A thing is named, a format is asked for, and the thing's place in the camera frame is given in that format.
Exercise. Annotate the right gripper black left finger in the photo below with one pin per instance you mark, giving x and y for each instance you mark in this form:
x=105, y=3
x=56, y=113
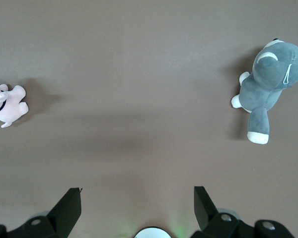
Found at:
x=57, y=220

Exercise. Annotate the pale pink dog plush toy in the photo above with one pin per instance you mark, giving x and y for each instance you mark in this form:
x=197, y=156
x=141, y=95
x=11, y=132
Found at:
x=12, y=104

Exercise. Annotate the grey husky plush toy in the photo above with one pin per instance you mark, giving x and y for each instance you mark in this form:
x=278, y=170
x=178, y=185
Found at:
x=265, y=81

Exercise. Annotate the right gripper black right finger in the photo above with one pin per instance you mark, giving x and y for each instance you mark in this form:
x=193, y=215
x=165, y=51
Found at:
x=213, y=223

